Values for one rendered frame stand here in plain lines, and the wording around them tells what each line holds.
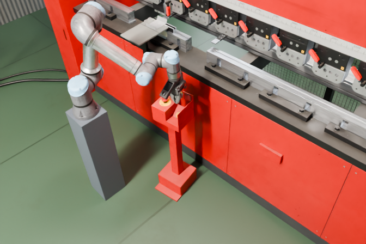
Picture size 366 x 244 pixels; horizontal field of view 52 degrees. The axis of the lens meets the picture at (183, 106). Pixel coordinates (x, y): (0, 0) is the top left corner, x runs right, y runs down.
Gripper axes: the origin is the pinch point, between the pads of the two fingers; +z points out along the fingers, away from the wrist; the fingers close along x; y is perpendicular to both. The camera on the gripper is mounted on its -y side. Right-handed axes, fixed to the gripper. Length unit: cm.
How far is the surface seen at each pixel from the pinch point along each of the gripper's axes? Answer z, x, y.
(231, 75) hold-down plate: -3.9, -18.0, 31.9
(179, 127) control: 13.4, -4.8, -5.4
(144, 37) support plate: -14, 42, 25
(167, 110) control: 5.8, 4.6, -3.3
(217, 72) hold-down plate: -3.7, -9.4, 30.5
